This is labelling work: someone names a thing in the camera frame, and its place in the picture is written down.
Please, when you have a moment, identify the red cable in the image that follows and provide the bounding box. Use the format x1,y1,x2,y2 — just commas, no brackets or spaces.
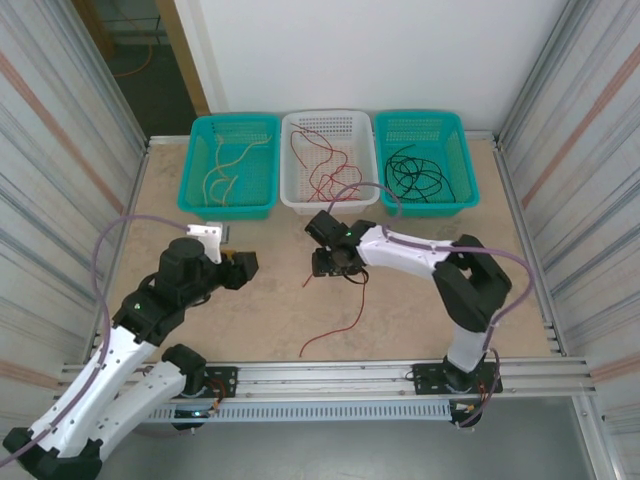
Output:
307,144,364,204
290,128,309,170
309,164,364,204
298,273,371,359
297,124,335,201

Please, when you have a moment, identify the teal plastic basket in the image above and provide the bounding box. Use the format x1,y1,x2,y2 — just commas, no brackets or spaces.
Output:
373,110,482,219
177,113,280,222

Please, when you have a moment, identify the white plastic basket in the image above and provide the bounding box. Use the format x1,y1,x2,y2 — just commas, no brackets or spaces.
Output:
278,108,380,216

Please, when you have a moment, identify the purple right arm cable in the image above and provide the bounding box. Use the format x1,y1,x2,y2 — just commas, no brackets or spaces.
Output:
327,182,537,430

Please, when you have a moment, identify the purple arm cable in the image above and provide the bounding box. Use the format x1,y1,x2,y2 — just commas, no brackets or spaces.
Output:
0,214,194,461
327,182,537,430

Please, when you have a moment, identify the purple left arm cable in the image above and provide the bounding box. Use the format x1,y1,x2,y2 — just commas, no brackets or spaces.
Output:
0,214,194,461

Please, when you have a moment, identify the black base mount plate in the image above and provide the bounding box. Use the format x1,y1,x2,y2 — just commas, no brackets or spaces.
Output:
148,366,240,400
410,363,504,396

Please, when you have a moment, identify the aluminium table frame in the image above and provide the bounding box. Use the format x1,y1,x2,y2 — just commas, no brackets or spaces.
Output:
54,130,599,401

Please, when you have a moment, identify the grey slotted cable duct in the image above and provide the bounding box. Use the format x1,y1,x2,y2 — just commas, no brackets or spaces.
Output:
72,402,454,425

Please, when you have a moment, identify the wooden door frame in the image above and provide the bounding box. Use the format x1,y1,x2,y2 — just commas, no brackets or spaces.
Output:
154,0,211,116

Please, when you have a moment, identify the orange floor cable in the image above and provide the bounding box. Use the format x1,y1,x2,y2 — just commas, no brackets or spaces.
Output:
117,42,159,79

